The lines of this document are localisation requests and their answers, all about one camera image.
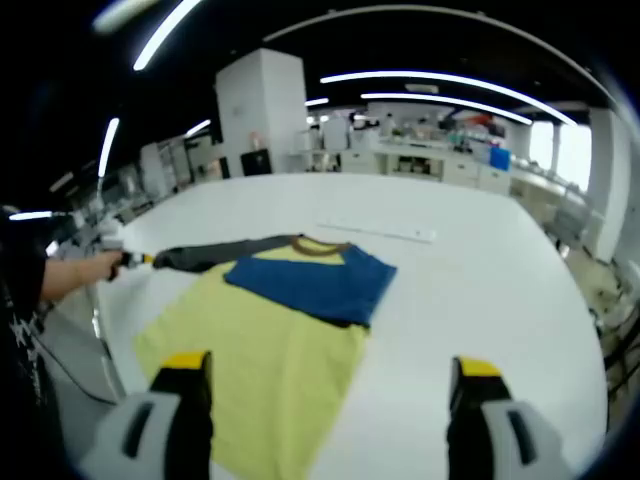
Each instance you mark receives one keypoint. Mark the black box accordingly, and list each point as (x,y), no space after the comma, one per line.
(255,162)

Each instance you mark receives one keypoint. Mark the white lab counter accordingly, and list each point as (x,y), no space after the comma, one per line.
(425,165)

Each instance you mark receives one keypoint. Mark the bright window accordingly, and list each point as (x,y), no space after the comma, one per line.
(560,155)

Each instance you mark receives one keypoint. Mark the white equipment rack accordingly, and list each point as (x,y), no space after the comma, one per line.
(170,165)

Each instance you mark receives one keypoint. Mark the person's black printed shirt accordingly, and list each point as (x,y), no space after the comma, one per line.
(20,310)

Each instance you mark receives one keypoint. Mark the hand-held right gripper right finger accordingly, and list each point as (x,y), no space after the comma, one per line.
(480,430)

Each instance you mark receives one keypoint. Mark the ceiling light strip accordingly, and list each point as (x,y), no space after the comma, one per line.
(160,35)
(30,215)
(440,76)
(109,147)
(440,99)
(198,127)

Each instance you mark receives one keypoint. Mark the black tripod stand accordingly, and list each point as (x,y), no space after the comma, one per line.
(622,345)

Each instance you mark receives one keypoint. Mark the yellow blue grey garment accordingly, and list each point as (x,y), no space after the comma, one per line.
(280,360)

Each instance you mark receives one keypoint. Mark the grey chair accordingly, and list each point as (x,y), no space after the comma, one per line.
(567,222)

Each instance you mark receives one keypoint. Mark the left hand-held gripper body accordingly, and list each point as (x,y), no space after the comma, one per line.
(111,236)

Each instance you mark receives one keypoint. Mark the white pillar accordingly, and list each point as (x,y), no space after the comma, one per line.
(265,105)
(610,180)

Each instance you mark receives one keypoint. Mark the blue crate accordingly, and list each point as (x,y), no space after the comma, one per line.
(500,157)

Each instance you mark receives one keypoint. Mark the person's left hand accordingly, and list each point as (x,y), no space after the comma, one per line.
(107,264)

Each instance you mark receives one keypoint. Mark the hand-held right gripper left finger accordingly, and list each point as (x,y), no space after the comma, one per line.
(170,425)

